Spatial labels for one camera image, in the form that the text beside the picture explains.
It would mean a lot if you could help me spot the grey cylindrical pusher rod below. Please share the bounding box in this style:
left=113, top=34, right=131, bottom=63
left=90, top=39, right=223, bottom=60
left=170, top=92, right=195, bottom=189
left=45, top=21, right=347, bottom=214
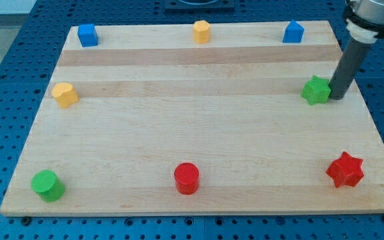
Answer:
left=329, top=19, right=377, bottom=100

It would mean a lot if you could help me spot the green cylinder block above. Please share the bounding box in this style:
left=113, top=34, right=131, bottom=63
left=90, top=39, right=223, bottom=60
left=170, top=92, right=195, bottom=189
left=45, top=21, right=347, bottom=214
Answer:
left=31, top=169, right=65, bottom=202

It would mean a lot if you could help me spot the green star block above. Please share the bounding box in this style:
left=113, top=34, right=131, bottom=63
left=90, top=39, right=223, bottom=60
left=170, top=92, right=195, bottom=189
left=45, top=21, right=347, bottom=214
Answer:
left=301, top=75, right=331, bottom=105

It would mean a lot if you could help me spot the yellow hexagon block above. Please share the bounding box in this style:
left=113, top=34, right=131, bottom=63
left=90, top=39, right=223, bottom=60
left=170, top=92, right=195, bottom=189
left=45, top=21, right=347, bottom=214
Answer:
left=193, top=20, right=211, bottom=44

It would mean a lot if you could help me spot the red cylinder block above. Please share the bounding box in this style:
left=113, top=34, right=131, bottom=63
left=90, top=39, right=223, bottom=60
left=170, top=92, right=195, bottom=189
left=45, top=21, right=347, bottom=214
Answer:
left=174, top=163, right=199, bottom=195

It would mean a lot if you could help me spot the blue cube block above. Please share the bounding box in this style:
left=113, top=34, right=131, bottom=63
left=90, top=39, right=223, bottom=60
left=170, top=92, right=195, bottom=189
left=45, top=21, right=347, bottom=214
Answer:
left=77, top=23, right=99, bottom=47

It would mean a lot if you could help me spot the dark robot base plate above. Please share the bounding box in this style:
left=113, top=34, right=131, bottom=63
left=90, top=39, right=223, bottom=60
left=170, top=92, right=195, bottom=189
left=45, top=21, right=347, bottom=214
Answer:
left=163, top=0, right=236, bottom=11

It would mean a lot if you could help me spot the wooden board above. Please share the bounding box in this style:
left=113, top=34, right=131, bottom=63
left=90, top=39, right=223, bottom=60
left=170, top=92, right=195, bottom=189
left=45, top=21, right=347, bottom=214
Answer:
left=0, top=21, right=384, bottom=217

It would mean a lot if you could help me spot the yellow heart block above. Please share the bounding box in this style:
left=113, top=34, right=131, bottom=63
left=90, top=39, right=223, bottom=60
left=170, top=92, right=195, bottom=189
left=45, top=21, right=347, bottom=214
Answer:
left=51, top=83, right=79, bottom=109

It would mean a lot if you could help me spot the red star block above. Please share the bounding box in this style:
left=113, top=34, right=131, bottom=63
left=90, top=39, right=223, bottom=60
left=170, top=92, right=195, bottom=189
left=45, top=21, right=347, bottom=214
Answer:
left=326, top=151, right=365, bottom=188

